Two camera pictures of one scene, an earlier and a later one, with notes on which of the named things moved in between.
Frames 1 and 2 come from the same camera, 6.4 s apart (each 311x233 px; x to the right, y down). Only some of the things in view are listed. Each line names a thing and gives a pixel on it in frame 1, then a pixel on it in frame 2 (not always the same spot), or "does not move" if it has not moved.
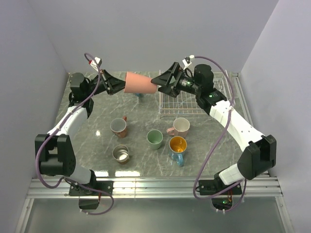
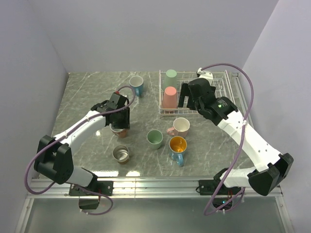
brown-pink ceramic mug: x=118 y=126 does not move
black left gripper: x=119 y=84 → x=125 y=124
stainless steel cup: x=120 y=153 does not move
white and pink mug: x=181 y=126 does not move
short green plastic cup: x=154 y=138 does not move
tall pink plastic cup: x=139 y=84 → x=169 y=99
